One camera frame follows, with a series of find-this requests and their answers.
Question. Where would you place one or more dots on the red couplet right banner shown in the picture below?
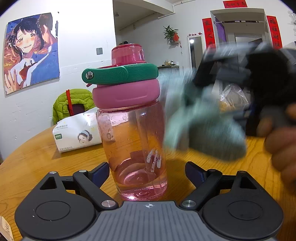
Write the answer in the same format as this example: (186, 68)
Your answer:
(274, 32)

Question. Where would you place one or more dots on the white tissue pack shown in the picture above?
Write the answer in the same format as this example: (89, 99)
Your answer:
(76, 132)

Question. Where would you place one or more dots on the anime poster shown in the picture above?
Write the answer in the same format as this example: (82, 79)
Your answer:
(30, 52)

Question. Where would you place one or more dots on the teal striped towel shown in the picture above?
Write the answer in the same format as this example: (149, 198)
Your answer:
(194, 120)

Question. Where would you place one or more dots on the wall mirror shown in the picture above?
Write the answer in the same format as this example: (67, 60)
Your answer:
(196, 50)

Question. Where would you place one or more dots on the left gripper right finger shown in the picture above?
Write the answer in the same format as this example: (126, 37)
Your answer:
(206, 184)

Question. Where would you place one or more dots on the person right hand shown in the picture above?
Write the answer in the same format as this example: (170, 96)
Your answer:
(280, 143)

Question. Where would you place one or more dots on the grey wall switch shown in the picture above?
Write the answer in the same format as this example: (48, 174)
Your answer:
(99, 51)

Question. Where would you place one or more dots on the plastic bag of rubber bands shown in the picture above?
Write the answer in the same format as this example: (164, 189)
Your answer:
(233, 98)

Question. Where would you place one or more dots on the pink water bottle green handle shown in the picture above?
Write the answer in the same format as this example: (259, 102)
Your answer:
(131, 122)

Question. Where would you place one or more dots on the red top banner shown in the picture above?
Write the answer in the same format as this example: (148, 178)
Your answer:
(235, 4)

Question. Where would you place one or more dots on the potted plant on shelf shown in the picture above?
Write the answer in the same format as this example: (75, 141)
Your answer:
(171, 36)

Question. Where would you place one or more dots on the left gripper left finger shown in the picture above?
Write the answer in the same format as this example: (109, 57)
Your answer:
(89, 184)

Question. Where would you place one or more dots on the red couplet banner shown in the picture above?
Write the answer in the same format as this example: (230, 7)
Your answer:
(274, 32)
(209, 33)

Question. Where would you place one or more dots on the purple curtain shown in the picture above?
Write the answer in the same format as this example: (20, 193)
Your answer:
(220, 31)

